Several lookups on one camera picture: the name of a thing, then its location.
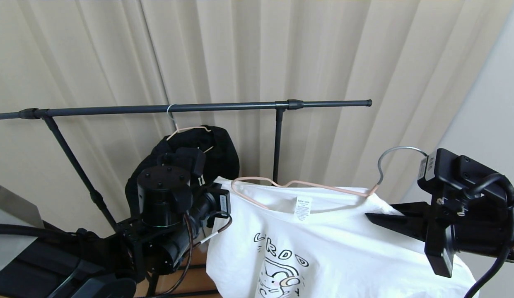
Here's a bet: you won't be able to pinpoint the black clothes rack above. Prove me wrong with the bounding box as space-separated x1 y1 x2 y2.
0 99 372 298

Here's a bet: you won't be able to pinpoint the black shorts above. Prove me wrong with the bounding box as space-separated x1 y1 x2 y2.
125 125 240 220

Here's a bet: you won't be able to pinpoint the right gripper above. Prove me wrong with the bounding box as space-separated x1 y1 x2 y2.
365 195 514 278

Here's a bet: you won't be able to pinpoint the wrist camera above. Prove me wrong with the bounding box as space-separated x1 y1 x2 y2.
157 148 207 185
418 148 510 207

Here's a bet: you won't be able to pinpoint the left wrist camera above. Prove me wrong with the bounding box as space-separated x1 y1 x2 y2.
157 148 207 185

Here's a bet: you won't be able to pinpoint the beige curtain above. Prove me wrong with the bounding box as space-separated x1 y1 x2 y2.
0 0 514 238

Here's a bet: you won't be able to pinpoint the pink clothes hanger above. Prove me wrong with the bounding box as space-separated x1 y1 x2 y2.
166 103 214 154
231 146 429 211

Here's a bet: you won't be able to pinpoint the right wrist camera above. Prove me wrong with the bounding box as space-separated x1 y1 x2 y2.
418 148 510 207

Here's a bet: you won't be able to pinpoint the white printed garment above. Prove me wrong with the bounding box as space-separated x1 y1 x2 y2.
206 177 477 298

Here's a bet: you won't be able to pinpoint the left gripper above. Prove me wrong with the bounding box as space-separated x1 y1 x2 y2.
155 190 232 274

